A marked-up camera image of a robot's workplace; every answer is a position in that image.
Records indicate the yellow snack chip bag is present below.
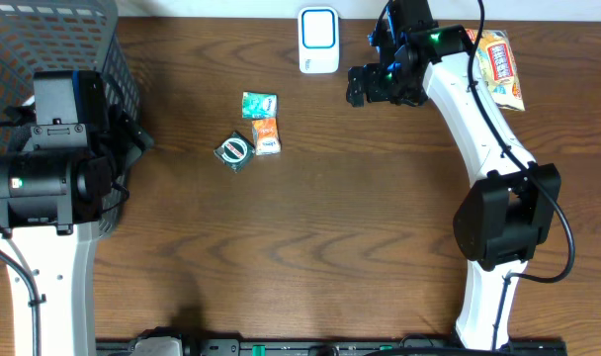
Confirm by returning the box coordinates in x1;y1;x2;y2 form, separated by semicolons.
475;30;525;111

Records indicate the teal tissue packet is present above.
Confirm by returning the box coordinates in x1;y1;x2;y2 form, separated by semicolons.
242;92;278;120

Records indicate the orange tissue packet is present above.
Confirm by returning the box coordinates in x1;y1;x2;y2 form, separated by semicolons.
252;118;281;155

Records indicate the dark green balm box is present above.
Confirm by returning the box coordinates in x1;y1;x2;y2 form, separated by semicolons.
214;132;256;173

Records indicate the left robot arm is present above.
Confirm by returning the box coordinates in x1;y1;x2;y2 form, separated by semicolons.
0;70;153;355

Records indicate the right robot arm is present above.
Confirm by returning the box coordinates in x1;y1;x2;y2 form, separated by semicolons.
346;1;561;353

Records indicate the grey plastic shopping basket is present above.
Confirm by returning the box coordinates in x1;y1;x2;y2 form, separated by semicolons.
0;1;139;238

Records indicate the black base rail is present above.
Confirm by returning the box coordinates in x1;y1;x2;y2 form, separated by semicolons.
96;336;568;356

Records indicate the left black cable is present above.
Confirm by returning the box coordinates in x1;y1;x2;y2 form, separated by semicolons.
0;239;47;356

